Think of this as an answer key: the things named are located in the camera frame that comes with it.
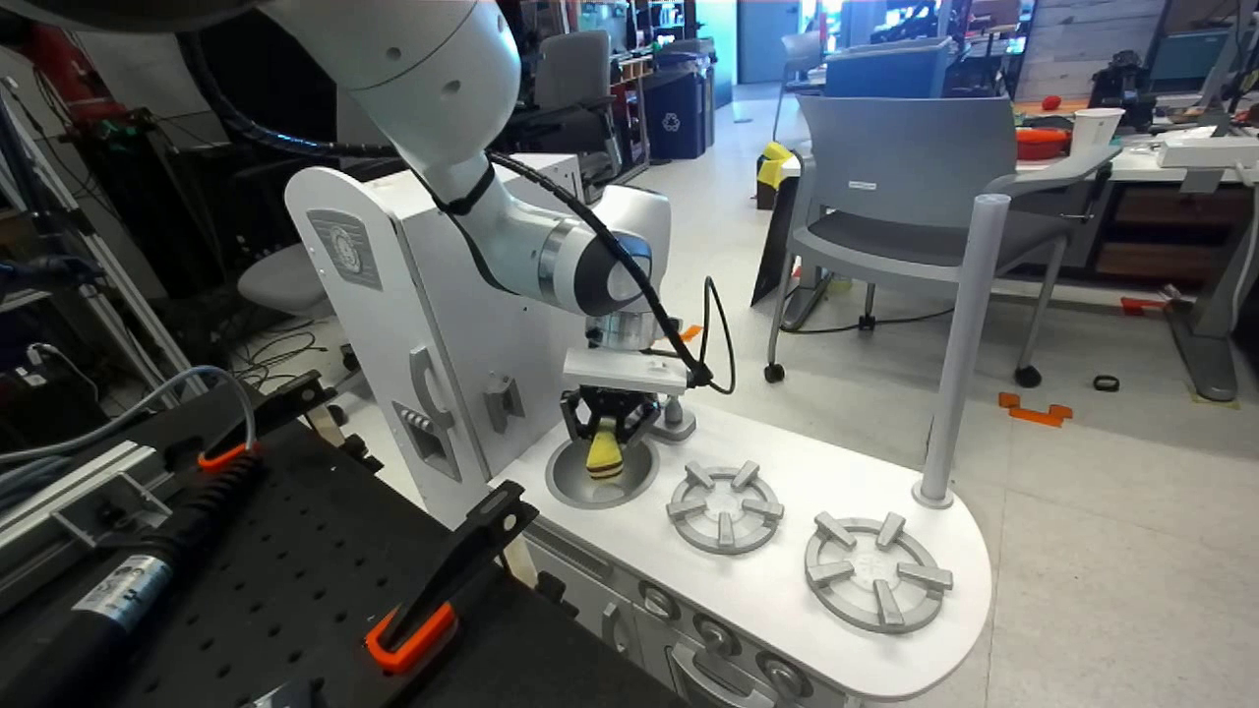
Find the office desk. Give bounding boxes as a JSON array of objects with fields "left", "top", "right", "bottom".
[{"left": 1020, "top": 103, "right": 1259, "bottom": 406}]

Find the grey toy faucet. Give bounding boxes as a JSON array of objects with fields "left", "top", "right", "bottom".
[{"left": 650, "top": 388, "right": 701, "bottom": 445}]

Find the yellow toy object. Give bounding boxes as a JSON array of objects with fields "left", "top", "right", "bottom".
[{"left": 582, "top": 417, "right": 629, "bottom": 489}]

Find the orange floor tape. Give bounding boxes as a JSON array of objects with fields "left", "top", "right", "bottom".
[{"left": 996, "top": 386, "right": 1079, "bottom": 433}]

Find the metal tripod frame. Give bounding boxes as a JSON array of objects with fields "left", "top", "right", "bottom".
[{"left": 0, "top": 74, "right": 204, "bottom": 403}]

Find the black backpack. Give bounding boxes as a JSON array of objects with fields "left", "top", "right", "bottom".
[{"left": 1087, "top": 49, "right": 1159, "bottom": 135}]

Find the yellow black floor item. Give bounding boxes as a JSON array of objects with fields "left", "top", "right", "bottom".
[{"left": 752, "top": 138, "right": 806, "bottom": 217}]

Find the red object on desk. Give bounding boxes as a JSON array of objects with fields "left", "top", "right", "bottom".
[{"left": 1009, "top": 121, "right": 1072, "bottom": 166}]

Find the grey round toy sink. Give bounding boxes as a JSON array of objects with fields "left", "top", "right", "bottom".
[{"left": 537, "top": 437, "right": 662, "bottom": 516}]

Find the grey cable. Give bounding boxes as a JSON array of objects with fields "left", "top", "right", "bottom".
[{"left": 0, "top": 361, "right": 261, "bottom": 465}]

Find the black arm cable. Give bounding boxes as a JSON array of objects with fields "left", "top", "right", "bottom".
[{"left": 484, "top": 145, "right": 738, "bottom": 403}]

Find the white grey toy cabinet tower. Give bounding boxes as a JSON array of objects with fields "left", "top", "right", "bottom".
[{"left": 278, "top": 160, "right": 599, "bottom": 537}]

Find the blue recycling bin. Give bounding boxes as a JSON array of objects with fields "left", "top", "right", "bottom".
[{"left": 638, "top": 67, "right": 718, "bottom": 168}]

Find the grey toy knob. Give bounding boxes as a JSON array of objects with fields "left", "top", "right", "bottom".
[
  {"left": 634, "top": 577, "right": 688, "bottom": 630},
  {"left": 691, "top": 615, "right": 747, "bottom": 663}
]

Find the grey chair with casters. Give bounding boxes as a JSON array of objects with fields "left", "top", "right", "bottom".
[{"left": 759, "top": 92, "right": 1133, "bottom": 392}]

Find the white round stool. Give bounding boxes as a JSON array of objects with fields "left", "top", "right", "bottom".
[{"left": 233, "top": 243, "right": 335, "bottom": 319}]

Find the black bar clamp ribbed grip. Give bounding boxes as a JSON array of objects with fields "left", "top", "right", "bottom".
[{"left": 0, "top": 371, "right": 335, "bottom": 708}]

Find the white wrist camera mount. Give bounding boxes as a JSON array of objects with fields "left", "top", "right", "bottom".
[{"left": 558, "top": 345, "right": 696, "bottom": 403}]

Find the grey toy kitchen pole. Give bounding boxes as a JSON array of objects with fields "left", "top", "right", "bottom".
[{"left": 910, "top": 188, "right": 1020, "bottom": 516}]

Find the white box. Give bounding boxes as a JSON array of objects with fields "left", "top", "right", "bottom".
[{"left": 1066, "top": 103, "right": 1127, "bottom": 160}]

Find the white toy kitchen counter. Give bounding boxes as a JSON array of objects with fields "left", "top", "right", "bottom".
[{"left": 486, "top": 388, "right": 999, "bottom": 708}]

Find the grey office chair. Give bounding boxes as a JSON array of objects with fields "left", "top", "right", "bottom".
[{"left": 525, "top": 29, "right": 620, "bottom": 156}]

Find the black clamp orange handle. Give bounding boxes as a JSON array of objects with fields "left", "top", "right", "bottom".
[{"left": 360, "top": 476, "right": 543, "bottom": 681}]

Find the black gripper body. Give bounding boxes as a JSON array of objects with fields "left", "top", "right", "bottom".
[{"left": 564, "top": 386, "right": 662, "bottom": 437}]

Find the grey toy stove burner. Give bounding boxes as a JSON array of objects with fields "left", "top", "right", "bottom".
[
  {"left": 662, "top": 458, "right": 789, "bottom": 559},
  {"left": 800, "top": 506, "right": 960, "bottom": 638}
]

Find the aluminium rail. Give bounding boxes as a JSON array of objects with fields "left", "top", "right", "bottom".
[{"left": 0, "top": 437, "right": 166, "bottom": 559}]

